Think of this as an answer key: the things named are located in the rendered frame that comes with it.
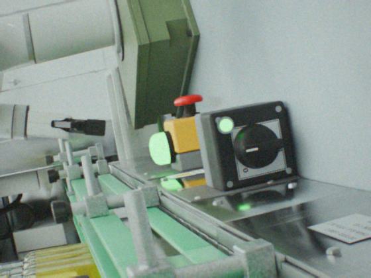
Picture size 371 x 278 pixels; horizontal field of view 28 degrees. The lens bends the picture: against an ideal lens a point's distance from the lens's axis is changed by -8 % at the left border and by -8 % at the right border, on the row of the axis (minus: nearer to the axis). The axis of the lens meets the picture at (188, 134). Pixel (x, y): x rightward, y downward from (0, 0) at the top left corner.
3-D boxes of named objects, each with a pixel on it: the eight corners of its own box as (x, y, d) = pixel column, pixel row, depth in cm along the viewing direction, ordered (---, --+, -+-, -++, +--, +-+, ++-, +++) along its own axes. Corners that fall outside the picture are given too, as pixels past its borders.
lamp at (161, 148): (171, 161, 112) (151, 165, 112) (165, 130, 112) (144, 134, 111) (177, 163, 108) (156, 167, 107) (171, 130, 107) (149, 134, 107)
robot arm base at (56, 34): (107, 6, 144) (30, 24, 141) (105, -38, 133) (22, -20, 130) (123, 67, 135) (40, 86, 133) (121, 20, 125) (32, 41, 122)
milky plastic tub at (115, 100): (159, 165, 173) (121, 173, 172) (141, 65, 172) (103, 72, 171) (173, 171, 156) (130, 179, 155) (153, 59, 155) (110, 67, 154)
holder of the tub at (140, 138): (166, 188, 174) (132, 195, 172) (144, 65, 172) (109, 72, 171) (181, 196, 157) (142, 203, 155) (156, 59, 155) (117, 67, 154)
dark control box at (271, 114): (277, 171, 88) (206, 186, 86) (265, 100, 87) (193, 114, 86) (301, 175, 80) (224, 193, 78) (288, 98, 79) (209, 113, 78)
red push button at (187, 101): (175, 122, 112) (171, 98, 112) (203, 116, 113) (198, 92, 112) (180, 122, 108) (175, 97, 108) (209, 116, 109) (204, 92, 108)
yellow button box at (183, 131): (222, 159, 115) (171, 169, 113) (212, 108, 114) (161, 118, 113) (234, 161, 108) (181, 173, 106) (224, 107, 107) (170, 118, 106)
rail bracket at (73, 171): (118, 218, 153) (59, 228, 151) (101, 134, 152) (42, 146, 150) (119, 220, 150) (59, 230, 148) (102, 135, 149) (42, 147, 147)
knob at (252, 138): (279, 163, 79) (289, 165, 76) (237, 173, 79) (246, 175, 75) (271, 120, 79) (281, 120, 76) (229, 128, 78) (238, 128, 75)
